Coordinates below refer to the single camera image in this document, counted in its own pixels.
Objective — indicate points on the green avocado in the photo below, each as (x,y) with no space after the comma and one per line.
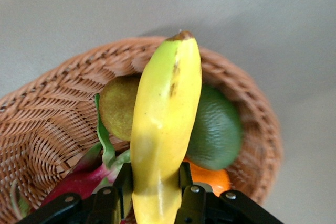
(215,132)

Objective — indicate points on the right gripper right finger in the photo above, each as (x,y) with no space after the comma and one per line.
(197,203)

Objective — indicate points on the orange fruit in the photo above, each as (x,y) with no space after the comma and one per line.
(210,179)

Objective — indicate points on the yellow banana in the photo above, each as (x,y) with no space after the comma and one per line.
(165,129)

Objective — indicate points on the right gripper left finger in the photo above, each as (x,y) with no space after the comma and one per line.
(105,203)

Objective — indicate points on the brown wicker basket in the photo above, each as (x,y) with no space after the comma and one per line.
(52,119)

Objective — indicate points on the pink dragon fruit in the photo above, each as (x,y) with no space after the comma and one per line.
(78,182)

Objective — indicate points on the brown kiwi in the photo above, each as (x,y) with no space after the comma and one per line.
(118,108)

